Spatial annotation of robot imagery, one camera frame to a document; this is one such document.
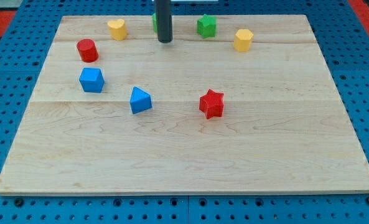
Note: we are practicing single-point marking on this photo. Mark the red star block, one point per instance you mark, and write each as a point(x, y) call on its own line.
point(211, 104)

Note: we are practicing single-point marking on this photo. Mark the blue triangle block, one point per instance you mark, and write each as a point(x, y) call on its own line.
point(140, 100)

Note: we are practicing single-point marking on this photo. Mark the light wooden board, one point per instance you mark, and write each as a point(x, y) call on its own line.
point(284, 128)

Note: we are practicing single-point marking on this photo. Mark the green star block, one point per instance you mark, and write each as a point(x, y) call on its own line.
point(206, 26)

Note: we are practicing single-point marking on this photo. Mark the yellow hexagon block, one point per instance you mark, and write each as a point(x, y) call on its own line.
point(243, 40)

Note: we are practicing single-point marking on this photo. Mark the green block behind rod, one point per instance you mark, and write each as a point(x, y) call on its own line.
point(154, 22)

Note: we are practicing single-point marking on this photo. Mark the blue cube block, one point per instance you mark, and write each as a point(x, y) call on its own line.
point(91, 80)

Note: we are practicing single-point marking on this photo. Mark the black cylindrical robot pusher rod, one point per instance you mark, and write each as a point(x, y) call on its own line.
point(163, 21)

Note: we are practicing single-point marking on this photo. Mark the yellow heart block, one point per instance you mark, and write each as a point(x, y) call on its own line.
point(118, 29)

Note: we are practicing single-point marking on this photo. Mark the red cylinder block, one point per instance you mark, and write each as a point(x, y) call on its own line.
point(87, 50)

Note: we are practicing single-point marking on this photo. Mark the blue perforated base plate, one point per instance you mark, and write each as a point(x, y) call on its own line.
point(340, 28)

